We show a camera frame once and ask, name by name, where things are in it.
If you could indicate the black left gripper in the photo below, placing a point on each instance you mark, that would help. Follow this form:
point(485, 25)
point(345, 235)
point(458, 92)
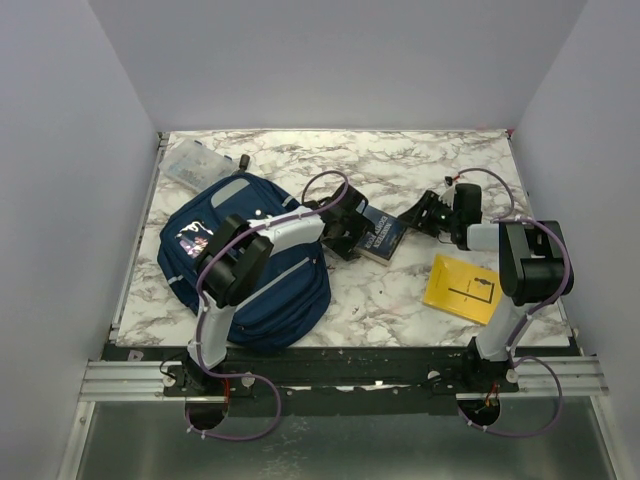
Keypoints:
point(359, 226)

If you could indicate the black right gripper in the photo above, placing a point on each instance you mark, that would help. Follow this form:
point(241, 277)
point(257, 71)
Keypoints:
point(429, 202)

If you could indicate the Nineteen Eighty-Four book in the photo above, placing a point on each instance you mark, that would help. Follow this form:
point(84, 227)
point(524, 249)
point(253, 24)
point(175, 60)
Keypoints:
point(381, 244)

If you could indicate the navy blue student backpack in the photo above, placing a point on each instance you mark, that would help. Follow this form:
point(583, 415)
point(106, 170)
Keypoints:
point(293, 293)

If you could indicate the purple highlighter marker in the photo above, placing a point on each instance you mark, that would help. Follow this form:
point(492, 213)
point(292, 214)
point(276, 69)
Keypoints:
point(193, 243)

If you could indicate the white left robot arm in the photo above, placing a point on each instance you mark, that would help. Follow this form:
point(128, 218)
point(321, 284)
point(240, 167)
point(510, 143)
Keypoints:
point(237, 255)

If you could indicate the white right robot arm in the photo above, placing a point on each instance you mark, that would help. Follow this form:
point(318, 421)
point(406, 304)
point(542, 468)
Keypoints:
point(533, 263)

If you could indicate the yellow notebook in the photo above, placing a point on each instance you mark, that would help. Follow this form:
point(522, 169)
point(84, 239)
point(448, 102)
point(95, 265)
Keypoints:
point(465, 290)

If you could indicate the black metal flashlight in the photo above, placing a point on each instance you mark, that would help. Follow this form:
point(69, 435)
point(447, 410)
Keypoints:
point(244, 162)

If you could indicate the clear plastic organiser box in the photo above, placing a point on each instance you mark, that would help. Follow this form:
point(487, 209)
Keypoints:
point(195, 166)

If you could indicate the black mounting base plate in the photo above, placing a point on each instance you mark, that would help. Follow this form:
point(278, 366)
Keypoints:
point(340, 381)

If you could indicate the aluminium extrusion rail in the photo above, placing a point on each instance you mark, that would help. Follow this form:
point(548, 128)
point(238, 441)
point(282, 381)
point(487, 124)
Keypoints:
point(122, 381)

